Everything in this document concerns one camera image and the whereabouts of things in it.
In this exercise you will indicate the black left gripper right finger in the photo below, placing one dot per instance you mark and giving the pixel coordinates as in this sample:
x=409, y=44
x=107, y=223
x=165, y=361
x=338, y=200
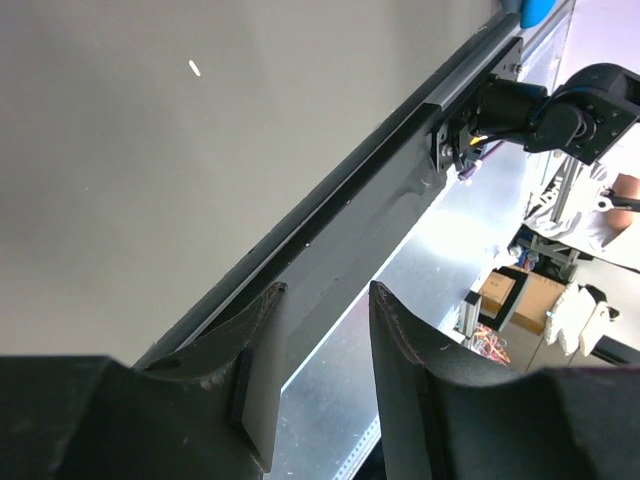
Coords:
x=448, y=413

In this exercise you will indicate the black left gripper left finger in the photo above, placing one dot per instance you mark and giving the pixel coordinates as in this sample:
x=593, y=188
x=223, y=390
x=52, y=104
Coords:
x=206, y=411

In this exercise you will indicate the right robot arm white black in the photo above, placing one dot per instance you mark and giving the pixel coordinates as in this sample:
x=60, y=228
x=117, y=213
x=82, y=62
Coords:
x=583, y=118

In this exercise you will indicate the cardboard box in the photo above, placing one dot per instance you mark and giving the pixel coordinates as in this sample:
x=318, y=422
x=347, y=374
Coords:
x=511, y=295

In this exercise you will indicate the blue folded t shirt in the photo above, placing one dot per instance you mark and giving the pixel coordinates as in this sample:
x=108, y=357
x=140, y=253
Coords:
x=534, y=12

